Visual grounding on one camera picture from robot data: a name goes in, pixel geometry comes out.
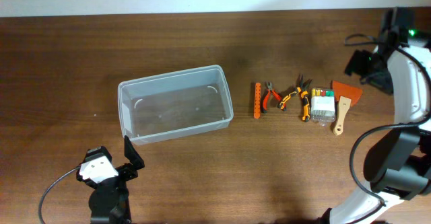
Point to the orange black needle nose pliers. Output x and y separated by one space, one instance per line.
300 90

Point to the red handled cutting pliers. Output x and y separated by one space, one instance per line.
266 96

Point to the clear plastic container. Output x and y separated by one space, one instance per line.
174 105

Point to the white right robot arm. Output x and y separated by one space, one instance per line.
397 62

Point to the clear screwdriver bit case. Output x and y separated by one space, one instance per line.
322 107

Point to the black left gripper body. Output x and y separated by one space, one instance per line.
126 173

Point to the orange perforated strip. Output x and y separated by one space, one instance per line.
257 101

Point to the orange scraper wooden handle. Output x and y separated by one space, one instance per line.
346 96

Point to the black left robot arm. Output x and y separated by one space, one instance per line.
109 202

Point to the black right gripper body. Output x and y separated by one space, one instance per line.
370 68

